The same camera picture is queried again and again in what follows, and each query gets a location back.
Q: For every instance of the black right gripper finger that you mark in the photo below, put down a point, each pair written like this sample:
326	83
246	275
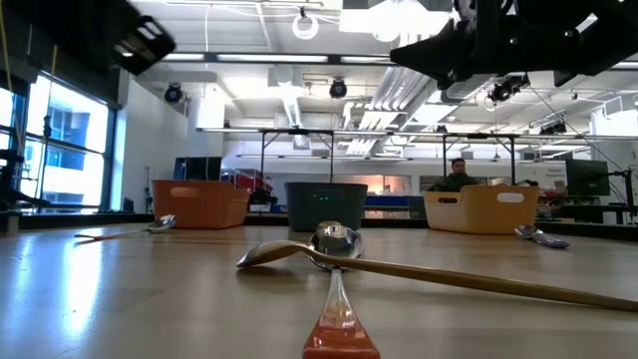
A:
428	52

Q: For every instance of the long gold spoon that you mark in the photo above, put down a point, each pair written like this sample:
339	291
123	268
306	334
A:
448	279

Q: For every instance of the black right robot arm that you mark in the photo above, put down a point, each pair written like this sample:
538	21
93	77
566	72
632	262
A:
608	35

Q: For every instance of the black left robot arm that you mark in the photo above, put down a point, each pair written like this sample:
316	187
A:
50	25

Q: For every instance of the round black ceiling fixture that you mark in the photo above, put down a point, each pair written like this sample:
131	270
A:
173	94
338	89

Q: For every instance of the long ceiling light strip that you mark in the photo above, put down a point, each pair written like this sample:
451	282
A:
271	58

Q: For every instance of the person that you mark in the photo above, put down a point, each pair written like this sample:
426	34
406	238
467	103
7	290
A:
456	179

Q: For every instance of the large window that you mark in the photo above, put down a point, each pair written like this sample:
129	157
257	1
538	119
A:
65	149

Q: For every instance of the black monitor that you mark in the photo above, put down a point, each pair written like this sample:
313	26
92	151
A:
588	177

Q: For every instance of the yellow plastic bin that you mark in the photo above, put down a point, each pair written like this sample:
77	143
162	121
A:
478	214

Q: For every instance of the orange plastic bin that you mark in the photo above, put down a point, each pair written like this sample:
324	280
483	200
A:
199	207

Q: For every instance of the teal blue plastic bin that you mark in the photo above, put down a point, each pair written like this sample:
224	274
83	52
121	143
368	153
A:
324	204

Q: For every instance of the black ceiling camera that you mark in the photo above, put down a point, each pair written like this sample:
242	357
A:
503	91

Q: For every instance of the black overhead rig frame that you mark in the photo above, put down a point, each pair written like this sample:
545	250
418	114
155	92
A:
478	135
299	131

